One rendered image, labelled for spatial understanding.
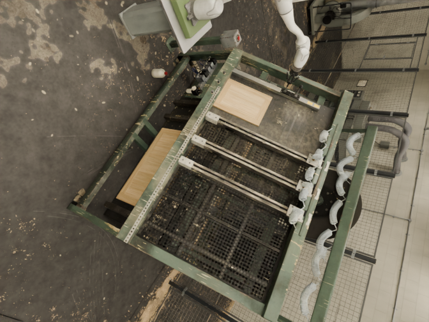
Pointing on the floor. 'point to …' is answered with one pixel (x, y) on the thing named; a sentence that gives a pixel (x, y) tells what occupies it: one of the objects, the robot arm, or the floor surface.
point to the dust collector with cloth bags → (332, 18)
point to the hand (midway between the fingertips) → (288, 83)
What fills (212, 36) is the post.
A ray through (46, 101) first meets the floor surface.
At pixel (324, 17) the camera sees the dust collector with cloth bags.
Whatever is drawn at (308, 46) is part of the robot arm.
